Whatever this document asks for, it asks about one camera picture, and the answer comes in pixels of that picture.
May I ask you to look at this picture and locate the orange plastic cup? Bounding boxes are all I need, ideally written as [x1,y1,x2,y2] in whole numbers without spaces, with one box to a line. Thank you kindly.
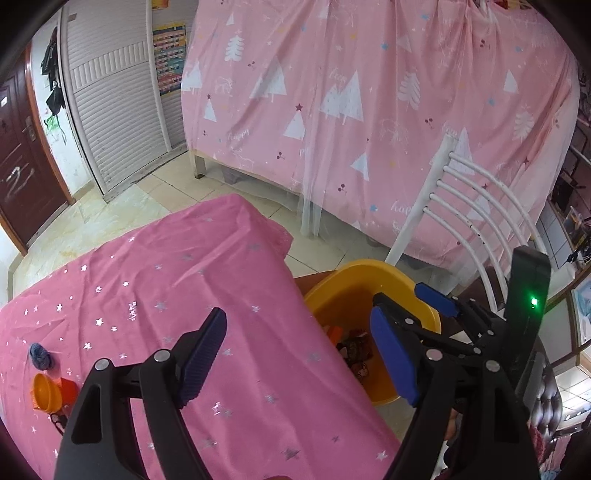
[30,373,79,414]

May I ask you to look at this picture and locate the white louvered closet door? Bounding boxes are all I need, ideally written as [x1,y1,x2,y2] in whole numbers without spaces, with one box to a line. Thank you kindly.
[59,1,171,201]

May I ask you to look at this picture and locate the pink tree-print bed curtain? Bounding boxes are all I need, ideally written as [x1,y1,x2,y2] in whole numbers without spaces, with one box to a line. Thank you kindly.
[181,1,580,270]

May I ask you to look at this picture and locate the yellow plastic trash bin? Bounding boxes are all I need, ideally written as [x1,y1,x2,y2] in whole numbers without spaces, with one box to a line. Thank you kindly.
[304,260,442,406]

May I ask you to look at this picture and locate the colourful wall chart poster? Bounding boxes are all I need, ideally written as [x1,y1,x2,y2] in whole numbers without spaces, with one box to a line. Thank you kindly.
[152,23,187,96]

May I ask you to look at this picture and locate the black bags on hook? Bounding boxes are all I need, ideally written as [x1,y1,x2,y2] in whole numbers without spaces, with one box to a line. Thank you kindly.
[40,28,65,116]

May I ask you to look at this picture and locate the dark red entrance door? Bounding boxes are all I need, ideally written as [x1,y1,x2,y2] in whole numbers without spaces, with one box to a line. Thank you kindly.
[1,46,75,256]

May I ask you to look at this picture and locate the orange stool under bin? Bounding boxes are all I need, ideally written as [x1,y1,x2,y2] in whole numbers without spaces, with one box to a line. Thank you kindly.
[294,271,332,296]

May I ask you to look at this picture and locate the dark brown tufted sofa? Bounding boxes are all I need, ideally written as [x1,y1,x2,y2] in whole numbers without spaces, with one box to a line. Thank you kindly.
[523,351,563,441]

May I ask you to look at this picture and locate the blue crumpled cloth ball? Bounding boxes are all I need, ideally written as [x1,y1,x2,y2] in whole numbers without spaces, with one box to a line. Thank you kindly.
[29,343,54,371]

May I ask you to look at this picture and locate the orange box in bin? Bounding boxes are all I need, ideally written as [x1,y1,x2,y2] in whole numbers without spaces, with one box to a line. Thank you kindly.
[322,325,344,346]

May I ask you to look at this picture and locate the white metal chair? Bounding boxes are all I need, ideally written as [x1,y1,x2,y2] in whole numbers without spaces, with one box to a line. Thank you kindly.
[386,133,547,312]

